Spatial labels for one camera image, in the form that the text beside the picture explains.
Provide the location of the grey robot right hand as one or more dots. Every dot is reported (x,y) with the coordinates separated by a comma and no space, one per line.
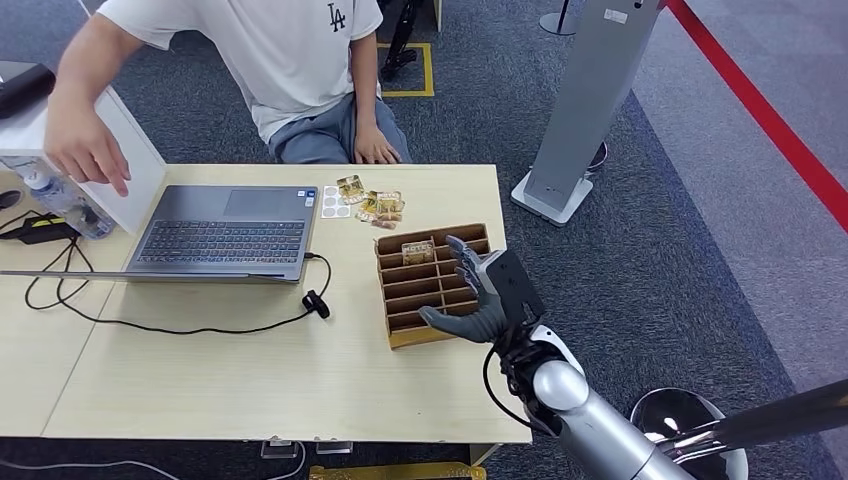
(510,285)

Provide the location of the person's right hand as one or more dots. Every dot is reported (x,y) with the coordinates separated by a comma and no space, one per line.
(83,146)

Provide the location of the person's left hand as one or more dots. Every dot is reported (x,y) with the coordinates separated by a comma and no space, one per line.
(374,147)

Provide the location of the brown cardboard slot organizer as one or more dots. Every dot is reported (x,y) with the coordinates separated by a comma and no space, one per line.
(417,291)

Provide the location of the person's right forearm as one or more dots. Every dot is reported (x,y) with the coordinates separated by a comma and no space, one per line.
(86,66)

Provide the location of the person's left forearm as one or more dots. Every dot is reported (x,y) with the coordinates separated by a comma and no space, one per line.
(364,79)

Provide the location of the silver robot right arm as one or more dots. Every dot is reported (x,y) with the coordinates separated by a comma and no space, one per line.
(590,424)

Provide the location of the person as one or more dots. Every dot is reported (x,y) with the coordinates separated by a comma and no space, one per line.
(285,60)

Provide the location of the clear plastic water bottle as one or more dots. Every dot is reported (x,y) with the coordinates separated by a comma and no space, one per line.
(66,208)

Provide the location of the white box shelf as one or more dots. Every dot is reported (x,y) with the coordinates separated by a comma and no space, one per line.
(142,179)

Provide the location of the white round sticker sheet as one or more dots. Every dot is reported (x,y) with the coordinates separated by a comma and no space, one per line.
(333,204)

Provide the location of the black pouch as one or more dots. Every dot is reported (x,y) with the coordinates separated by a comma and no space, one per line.
(23,89)

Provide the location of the black power adapter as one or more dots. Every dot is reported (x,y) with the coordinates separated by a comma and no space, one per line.
(40,232)

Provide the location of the black tripod stand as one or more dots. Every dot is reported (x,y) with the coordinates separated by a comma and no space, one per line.
(401,40)

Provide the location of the dark shoe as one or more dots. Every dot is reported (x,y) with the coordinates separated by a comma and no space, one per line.
(598,156)

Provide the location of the grey open laptop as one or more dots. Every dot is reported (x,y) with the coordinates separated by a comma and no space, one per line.
(225,242)

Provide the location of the grey kiosk stand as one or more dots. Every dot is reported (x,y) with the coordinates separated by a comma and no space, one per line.
(583,99)

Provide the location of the chrome round base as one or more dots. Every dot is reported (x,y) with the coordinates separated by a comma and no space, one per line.
(669,414)

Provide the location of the light wooden desk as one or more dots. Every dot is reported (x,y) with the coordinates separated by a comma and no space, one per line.
(40,358)
(265,378)

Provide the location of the yellow cardboard piece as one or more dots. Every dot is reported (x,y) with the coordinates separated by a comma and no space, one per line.
(397,473)

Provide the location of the silver stanchion base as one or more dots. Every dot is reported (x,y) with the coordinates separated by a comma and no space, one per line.
(556,23)

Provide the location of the clear acrylic holder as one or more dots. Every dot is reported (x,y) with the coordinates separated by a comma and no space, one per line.
(333,448)
(278,450)

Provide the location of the red barrier belt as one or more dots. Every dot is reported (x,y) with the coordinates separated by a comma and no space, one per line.
(762,112)

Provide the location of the black pole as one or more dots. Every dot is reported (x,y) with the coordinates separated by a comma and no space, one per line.
(788,414)

